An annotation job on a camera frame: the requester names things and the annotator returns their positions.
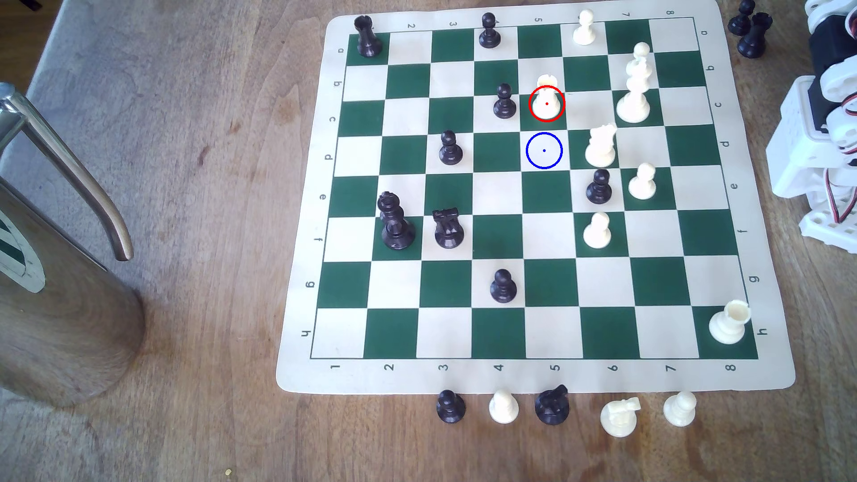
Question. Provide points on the white pawn chess piece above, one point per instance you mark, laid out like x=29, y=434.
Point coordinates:
x=597, y=234
x=503, y=408
x=643, y=186
x=679, y=411
x=641, y=51
x=584, y=32

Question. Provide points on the white rook chess piece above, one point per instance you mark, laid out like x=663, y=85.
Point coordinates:
x=728, y=327

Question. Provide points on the green and white chess mat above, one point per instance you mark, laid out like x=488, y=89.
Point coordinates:
x=499, y=234

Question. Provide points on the black king chess piece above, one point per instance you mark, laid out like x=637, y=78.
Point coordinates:
x=397, y=231

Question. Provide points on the black pawn chess piece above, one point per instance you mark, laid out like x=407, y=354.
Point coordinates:
x=503, y=289
x=599, y=191
x=450, y=152
x=489, y=35
x=504, y=106
x=450, y=408
x=740, y=21

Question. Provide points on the white pawn red circled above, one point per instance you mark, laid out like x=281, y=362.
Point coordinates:
x=547, y=107

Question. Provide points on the black knight chess piece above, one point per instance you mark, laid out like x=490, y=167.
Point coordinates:
x=448, y=231
x=552, y=408

